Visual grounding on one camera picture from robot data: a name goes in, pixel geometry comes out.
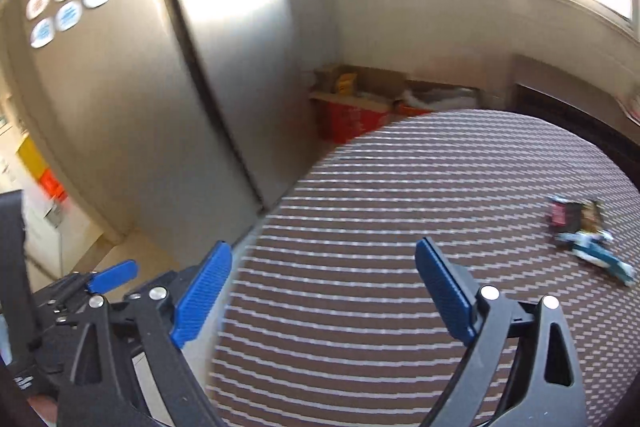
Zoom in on orange plastic stool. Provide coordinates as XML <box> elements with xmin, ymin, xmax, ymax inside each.
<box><xmin>38</xmin><ymin>168</ymin><xmax>67</xmax><ymax>202</ymax></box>

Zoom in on brown polka dot tablecloth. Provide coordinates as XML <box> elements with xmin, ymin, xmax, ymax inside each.
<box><xmin>207</xmin><ymin>110</ymin><xmax>639</xmax><ymax>426</ymax></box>

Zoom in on dark red small packet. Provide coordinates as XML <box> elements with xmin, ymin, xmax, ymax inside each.
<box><xmin>548</xmin><ymin>196</ymin><xmax>605</xmax><ymax>234</ymax></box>

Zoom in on blue white crumpled wrapper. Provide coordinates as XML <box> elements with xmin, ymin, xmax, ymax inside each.
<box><xmin>554</xmin><ymin>231</ymin><xmax>637</xmax><ymax>286</ymax></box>

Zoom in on yellow plastic crate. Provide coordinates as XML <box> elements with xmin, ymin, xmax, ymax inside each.
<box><xmin>16</xmin><ymin>134</ymin><xmax>49</xmax><ymax>181</ymax></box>

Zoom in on open brown cardboard box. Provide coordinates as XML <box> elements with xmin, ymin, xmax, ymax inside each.
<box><xmin>394</xmin><ymin>79</ymin><xmax>483</xmax><ymax>117</ymax></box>

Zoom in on red cardboard gift box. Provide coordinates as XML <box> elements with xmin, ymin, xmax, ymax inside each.
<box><xmin>309</xmin><ymin>91</ymin><xmax>393</xmax><ymax>144</ymax></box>

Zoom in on dark wooden side cabinet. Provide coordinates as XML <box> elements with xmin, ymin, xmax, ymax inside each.
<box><xmin>508</xmin><ymin>54</ymin><xmax>639</xmax><ymax>184</ymax></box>

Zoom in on silver side-by-side refrigerator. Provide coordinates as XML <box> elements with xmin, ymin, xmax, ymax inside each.
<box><xmin>1</xmin><ymin>0</ymin><xmax>317</xmax><ymax>265</ymax></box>

